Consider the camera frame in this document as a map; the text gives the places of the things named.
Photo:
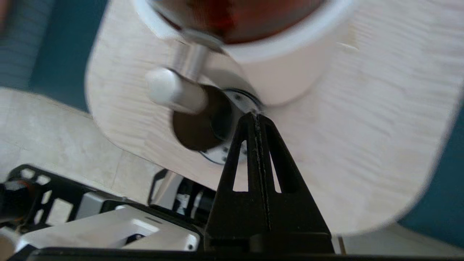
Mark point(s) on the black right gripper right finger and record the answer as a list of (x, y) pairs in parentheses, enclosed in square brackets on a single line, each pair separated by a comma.
[(297, 217)]

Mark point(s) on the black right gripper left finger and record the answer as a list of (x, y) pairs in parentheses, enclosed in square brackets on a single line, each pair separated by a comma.
[(232, 217)]

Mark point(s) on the silver dispenser tap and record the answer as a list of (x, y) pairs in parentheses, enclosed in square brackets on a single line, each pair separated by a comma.
[(174, 90)]

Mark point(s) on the white and black robot base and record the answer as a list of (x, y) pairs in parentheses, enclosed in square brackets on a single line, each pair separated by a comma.
[(108, 224)]

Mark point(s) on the round grey perforated drip tray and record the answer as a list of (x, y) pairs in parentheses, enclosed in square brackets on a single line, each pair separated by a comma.
[(241, 103)]

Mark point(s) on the grey-green ribbed bench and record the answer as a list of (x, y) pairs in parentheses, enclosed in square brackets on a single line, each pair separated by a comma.
[(21, 47)]

